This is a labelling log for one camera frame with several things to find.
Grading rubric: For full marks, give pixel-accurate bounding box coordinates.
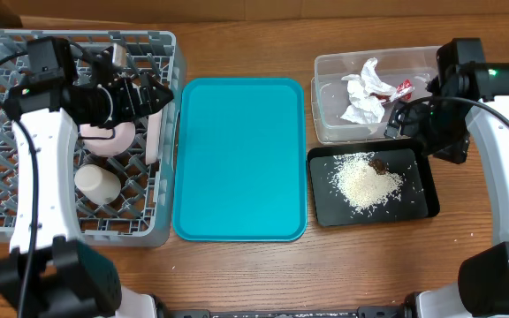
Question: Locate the small pink bowl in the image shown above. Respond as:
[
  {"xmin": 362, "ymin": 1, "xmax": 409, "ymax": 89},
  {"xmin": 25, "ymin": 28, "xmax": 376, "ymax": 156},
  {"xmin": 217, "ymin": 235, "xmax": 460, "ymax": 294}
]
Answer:
[{"xmin": 80, "ymin": 122, "xmax": 136, "ymax": 157}]

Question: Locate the large pink plate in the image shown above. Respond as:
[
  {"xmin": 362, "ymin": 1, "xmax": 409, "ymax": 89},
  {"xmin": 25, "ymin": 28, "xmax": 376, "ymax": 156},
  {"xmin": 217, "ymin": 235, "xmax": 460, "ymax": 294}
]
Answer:
[{"xmin": 145, "ymin": 111, "xmax": 163, "ymax": 165}]

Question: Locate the brown food scrap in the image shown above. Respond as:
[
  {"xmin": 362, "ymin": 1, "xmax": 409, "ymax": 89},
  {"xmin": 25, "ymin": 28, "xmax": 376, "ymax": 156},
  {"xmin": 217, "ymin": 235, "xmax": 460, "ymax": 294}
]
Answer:
[{"xmin": 368, "ymin": 158, "xmax": 389, "ymax": 175}]

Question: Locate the white napkin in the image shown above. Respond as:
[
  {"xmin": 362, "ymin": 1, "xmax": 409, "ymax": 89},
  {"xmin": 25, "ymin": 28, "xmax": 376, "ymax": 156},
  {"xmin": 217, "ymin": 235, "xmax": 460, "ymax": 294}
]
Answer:
[{"xmin": 341, "ymin": 57, "xmax": 397, "ymax": 125}]

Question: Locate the cream white cup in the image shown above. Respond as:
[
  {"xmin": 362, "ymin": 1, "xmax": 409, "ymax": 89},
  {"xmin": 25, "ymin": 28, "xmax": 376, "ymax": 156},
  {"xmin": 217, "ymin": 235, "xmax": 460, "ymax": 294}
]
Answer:
[{"xmin": 74, "ymin": 164, "xmax": 121, "ymax": 205}]

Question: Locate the white rice pile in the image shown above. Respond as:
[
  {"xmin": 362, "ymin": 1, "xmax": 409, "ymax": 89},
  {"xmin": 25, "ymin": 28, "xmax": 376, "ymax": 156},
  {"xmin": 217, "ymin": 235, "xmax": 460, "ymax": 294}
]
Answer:
[{"xmin": 328, "ymin": 152, "xmax": 405, "ymax": 218}]

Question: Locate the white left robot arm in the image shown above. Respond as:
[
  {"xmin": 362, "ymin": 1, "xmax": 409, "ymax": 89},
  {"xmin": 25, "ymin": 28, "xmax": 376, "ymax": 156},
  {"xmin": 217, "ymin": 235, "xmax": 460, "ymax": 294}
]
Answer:
[{"xmin": 0, "ymin": 36, "xmax": 174, "ymax": 317}]

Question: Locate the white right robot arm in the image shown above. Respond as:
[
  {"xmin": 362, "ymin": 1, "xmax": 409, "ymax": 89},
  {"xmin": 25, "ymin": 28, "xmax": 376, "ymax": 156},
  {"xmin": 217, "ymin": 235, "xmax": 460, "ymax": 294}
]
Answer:
[{"xmin": 384, "ymin": 38, "xmax": 509, "ymax": 317}]

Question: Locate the red foil wrapper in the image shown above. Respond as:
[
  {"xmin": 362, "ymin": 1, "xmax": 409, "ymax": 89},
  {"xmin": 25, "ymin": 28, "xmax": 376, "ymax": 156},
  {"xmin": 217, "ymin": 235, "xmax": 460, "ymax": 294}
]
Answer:
[{"xmin": 372, "ymin": 79, "xmax": 414, "ymax": 103}]

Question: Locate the black tray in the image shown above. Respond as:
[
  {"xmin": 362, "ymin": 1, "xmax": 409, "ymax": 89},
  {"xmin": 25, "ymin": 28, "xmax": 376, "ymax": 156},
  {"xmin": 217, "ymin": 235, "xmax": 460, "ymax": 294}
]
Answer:
[{"xmin": 308, "ymin": 140, "xmax": 440, "ymax": 227}]

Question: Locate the grey plastic dish rack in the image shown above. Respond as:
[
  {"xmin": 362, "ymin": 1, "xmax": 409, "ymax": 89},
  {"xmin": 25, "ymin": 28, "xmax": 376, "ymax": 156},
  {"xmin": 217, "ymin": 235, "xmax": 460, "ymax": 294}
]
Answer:
[{"xmin": 0, "ymin": 29, "xmax": 186, "ymax": 246}]

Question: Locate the clear plastic bin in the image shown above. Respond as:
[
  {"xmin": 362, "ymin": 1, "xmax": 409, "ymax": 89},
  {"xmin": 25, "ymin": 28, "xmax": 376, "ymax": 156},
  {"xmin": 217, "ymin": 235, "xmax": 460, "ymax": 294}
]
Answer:
[{"xmin": 311, "ymin": 46, "xmax": 438, "ymax": 144}]

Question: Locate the teal plastic tray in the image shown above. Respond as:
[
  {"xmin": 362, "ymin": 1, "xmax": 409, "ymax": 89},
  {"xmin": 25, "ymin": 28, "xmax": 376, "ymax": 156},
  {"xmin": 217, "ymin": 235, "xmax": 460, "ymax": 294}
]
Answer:
[{"xmin": 172, "ymin": 78, "xmax": 308, "ymax": 242}]

